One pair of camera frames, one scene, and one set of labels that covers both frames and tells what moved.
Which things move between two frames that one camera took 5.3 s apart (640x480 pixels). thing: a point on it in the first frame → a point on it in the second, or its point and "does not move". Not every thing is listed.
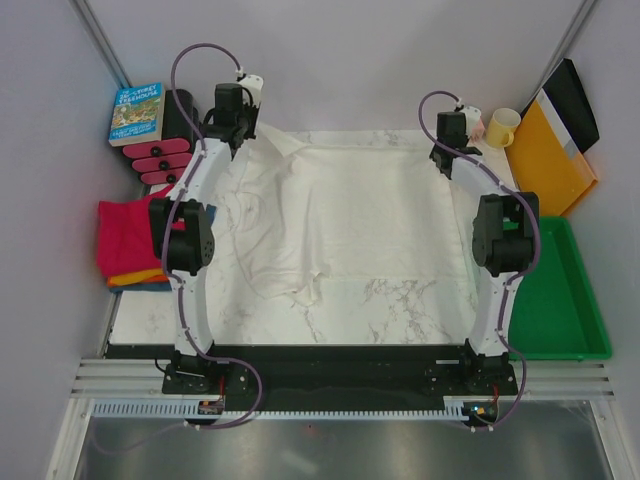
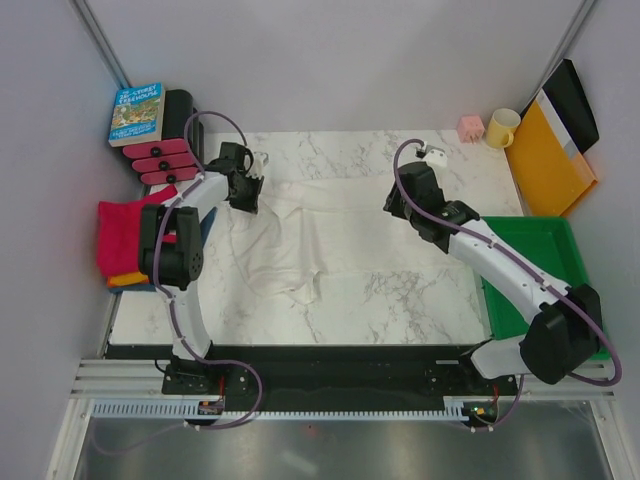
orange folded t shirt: [154, 275] does not move
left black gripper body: [247, 120] → [247, 198]
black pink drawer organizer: [167, 161] does not move
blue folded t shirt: [164, 285] does not move
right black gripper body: [433, 154] → [400, 208]
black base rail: [416, 370] does not move
